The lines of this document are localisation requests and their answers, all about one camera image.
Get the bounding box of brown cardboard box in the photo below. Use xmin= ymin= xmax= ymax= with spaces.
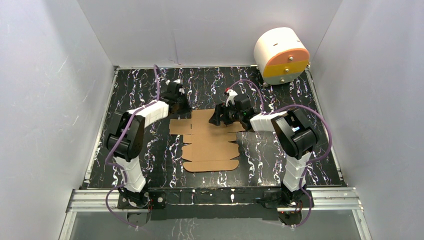
xmin=169 ymin=109 xmax=244 ymax=173

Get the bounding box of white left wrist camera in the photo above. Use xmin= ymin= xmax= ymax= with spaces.
xmin=166 ymin=79 xmax=185 ymax=95

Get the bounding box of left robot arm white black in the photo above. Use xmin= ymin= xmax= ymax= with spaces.
xmin=105 ymin=79 xmax=192 ymax=208

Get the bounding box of white cylinder orange yellow face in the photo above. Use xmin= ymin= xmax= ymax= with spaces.
xmin=253 ymin=27 xmax=310 ymax=85

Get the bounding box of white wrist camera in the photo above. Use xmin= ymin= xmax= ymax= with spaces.
xmin=225 ymin=88 xmax=238 ymax=107
xmin=166 ymin=79 xmax=185 ymax=95

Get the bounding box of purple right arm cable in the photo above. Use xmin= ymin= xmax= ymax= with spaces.
xmin=228 ymin=79 xmax=333 ymax=229

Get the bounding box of aluminium front rail frame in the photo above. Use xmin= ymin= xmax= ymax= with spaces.
xmin=59 ymin=187 xmax=372 ymax=240

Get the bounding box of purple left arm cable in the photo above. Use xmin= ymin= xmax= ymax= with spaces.
xmin=104 ymin=64 xmax=163 ymax=229

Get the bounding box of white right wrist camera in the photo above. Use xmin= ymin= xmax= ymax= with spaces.
xmin=225 ymin=88 xmax=238 ymax=107

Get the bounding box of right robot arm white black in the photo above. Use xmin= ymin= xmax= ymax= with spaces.
xmin=208 ymin=93 xmax=319 ymax=208

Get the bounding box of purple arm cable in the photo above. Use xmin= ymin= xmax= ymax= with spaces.
xmin=104 ymin=64 xmax=163 ymax=229
xmin=228 ymin=79 xmax=333 ymax=229

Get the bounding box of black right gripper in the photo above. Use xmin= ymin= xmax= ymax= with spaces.
xmin=208 ymin=101 xmax=243 ymax=127

